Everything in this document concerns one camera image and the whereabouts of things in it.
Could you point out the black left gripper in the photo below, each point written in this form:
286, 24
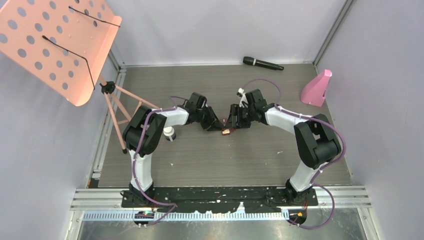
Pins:
213, 124

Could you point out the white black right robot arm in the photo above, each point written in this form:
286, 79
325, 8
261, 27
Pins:
316, 140

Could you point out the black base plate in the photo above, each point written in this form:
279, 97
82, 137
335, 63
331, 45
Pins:
220, 200

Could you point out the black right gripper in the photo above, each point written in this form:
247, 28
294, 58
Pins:
235, 110

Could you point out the pink music stand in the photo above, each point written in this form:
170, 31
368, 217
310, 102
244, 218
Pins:
65, 44

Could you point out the black microphone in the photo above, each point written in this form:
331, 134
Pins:
251, 61

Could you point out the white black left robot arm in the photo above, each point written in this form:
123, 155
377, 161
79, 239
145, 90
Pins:
143, 133

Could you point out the pink wedge object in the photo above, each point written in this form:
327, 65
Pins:
314, 93

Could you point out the brown translucent pill container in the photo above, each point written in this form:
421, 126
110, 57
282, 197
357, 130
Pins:
228, 127

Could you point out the white capped pill bottle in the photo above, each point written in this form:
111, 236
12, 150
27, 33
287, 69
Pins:
169, 133

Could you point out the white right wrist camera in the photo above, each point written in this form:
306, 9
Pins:
243, 103

